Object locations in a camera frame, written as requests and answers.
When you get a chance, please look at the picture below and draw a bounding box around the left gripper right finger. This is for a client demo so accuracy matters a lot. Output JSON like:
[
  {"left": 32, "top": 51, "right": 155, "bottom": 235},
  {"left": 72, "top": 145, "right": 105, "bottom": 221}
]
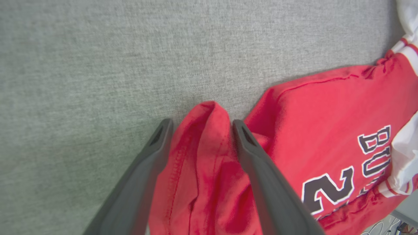
[{"left": 232, "top": 119, "right": 326, "bottom": 235}]

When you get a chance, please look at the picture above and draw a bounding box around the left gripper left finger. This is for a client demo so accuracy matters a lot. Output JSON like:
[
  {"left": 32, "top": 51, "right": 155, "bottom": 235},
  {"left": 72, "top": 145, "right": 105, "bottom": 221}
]
[{"left": 83, "top": 118, "right": 174, "bottom": 235}]

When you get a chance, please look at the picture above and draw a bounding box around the red Bulls 23 jersey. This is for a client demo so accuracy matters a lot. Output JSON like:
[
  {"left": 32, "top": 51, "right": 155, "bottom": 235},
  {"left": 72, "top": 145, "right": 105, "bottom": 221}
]
[{"left": 149, "top": 0, "right": 418, "bottom": 235}]

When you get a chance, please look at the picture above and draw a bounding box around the grey fabric sofa seat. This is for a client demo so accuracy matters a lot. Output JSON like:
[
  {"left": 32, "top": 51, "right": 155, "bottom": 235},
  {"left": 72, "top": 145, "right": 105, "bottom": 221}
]
[{"left": 0, "top": 0, "right": 418, "bottom": 235}]

